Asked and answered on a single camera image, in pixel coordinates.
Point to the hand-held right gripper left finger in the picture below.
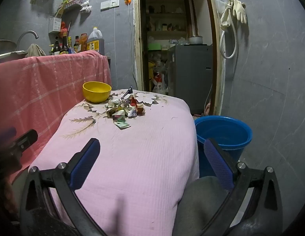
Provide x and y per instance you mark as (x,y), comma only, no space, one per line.
(86,162)

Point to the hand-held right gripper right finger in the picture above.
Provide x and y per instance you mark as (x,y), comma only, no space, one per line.
(217,162)

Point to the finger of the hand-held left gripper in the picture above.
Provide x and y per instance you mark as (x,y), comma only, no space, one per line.
(5,134)
(25,140)

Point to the blue plastic bucket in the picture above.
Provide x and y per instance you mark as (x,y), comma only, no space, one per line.
(223,132)

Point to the pile of paper scraps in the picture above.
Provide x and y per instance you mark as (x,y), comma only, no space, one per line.
(123,110)

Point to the dark plastic wrapper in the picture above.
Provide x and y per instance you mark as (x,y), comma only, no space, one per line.
(129,90)

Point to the person's grey trouser leg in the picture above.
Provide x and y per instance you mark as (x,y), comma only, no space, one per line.
(199,206)

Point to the pink floral blanket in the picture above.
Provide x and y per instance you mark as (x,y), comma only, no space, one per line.
(142,164)

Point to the pink checked cloth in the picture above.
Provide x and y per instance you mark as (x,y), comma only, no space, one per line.
(44,86)

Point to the yellow bowl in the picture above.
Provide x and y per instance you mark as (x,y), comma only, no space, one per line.
(97,94)

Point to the metal basin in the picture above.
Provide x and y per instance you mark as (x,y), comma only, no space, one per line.
(5,46)

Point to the grey refrigerator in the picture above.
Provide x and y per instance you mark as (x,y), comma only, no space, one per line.
(189,78)

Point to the beige rag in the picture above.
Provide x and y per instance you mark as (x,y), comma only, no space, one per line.
(34,50)

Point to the red and white plastic bag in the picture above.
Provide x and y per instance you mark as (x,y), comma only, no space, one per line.
(159,83)

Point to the tall dark sauce bottle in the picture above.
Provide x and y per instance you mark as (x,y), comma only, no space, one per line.
(64,46)

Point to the metal faucet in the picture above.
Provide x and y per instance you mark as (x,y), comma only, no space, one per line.
(27,34)

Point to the small yellow-capped bottle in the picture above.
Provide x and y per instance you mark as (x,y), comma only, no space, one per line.
(70,43)

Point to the slim dark sauce bottle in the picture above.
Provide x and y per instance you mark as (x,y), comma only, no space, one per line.
(76,45)

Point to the yellow bag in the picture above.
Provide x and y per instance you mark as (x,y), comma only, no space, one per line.
(150,73)

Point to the red sauce bottle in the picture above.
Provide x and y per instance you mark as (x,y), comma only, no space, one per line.
(83,43)

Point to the white utensil holder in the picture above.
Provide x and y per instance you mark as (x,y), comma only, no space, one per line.
(54,25)

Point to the cooking oil jug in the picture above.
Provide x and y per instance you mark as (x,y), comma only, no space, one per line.
(95,43)

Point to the metal pot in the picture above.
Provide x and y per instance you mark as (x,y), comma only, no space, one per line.
(195,40)

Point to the green box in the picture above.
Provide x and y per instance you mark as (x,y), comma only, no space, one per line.
(154,46)

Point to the white crumpled plastic bag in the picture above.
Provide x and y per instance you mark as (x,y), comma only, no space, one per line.
(86,7)

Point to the cream rubber glove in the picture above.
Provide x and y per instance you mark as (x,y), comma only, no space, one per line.
(226,14)
(239,8)

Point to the wooden shelf unit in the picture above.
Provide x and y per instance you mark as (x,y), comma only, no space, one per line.
(167,16)

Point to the wooden door frame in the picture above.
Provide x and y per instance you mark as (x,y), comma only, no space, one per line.
(137,41)

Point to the wall rack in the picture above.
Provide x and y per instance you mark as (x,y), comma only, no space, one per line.
(72,5)

